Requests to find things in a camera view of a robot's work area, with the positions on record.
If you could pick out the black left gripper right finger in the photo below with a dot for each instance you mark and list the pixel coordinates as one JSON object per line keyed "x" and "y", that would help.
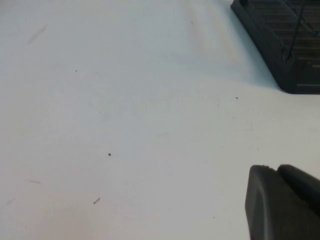
{"x": 300, "y": 182}

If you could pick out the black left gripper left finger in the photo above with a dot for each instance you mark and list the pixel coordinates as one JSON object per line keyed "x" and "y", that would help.
{"x": 265, "y": 200}

